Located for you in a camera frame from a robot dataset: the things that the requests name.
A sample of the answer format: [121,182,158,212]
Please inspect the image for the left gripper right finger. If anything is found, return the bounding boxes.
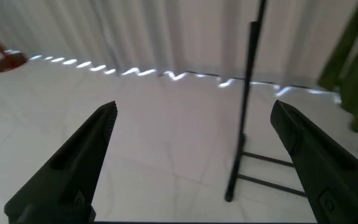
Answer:
[270,100,358,222]

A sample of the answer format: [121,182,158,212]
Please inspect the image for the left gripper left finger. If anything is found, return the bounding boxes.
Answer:
[4,101,118,222]

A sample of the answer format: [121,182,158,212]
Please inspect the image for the black clothes rack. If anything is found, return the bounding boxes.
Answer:
[224,0,308,203]

